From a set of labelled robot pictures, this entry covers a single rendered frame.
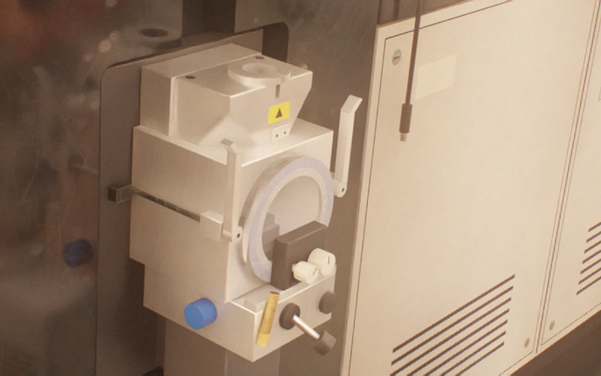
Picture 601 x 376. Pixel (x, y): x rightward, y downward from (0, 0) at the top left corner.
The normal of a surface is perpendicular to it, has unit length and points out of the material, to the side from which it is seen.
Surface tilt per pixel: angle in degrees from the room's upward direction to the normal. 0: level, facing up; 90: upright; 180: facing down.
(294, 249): 90
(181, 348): 90
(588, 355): 0
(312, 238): 90
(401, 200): 90
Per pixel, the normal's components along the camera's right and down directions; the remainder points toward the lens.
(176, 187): -0.64, 0.26
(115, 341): 0.77, 0.30
